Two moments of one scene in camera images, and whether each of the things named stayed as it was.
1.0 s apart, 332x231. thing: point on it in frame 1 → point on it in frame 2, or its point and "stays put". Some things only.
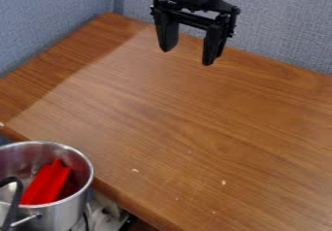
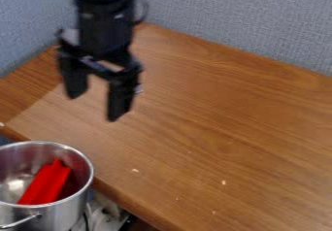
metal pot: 23,161 stays put
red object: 46,186 stays put
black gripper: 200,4 → 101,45
